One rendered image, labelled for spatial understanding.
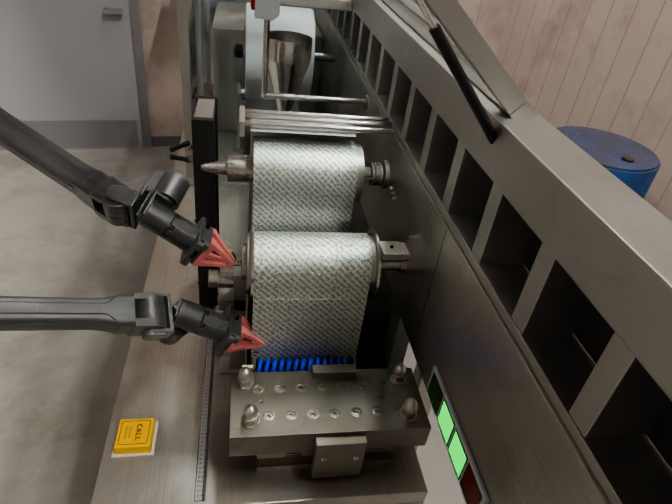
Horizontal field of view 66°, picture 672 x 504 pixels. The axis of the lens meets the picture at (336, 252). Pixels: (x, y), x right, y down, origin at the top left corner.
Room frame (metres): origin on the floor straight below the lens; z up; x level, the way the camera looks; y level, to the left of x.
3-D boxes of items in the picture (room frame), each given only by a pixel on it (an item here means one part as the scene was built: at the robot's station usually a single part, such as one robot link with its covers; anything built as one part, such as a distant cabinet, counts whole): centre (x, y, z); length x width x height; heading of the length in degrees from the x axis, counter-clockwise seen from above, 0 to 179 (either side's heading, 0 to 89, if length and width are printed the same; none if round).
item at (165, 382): (1.78, 0.34, 0.88); 2.52 x 0.66 x 0.04; 13
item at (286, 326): (0.82, 0.04, 1.11); 0.23 x 0.01 x 0.18; 103
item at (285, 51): (1.58, 0.22, 1.50); 0.14 x 0.14 x 0.06
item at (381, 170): (1.16, -0.06, 1.34); 0.07 x 0.07 x 0.07; 13
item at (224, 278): (0.88, 0.22, 1.05); 0.06 x 0.05 x 0.31; 103
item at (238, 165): (1.09, 0.25, 1.34); 0.06 x 0.06 x 0.06; 13
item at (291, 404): (0.71, -0.03, 1.00); 0.40 x 0.16 x 0.06; 103
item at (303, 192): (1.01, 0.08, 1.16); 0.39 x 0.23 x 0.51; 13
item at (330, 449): (0.62, -0.06, 0.97); 0.10 x 0.03 x 0.11; 103
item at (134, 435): (0.64, 0.36, 0.91); 0.07 x 0.07 x 0.02; 13
